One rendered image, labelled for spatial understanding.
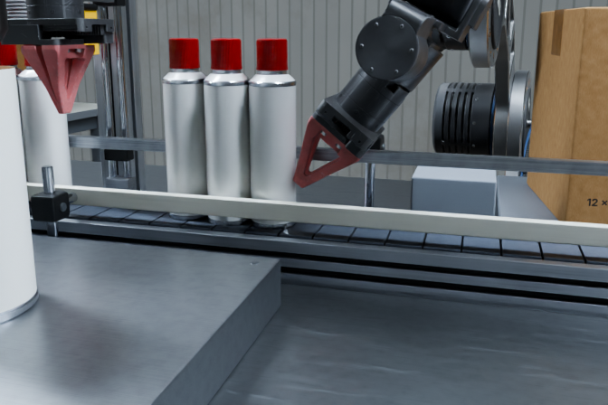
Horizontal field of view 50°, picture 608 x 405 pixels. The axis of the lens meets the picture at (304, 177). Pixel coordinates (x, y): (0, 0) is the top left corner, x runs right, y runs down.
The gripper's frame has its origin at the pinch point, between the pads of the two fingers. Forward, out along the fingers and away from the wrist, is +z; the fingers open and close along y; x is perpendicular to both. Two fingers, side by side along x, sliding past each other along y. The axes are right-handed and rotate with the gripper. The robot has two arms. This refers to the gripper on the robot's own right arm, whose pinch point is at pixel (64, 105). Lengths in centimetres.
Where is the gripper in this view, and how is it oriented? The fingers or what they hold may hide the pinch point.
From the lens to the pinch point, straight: 75.6
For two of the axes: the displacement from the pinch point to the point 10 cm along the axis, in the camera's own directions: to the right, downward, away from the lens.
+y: 9.6, 0.5, -2.7
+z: 0.1, 9.8, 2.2
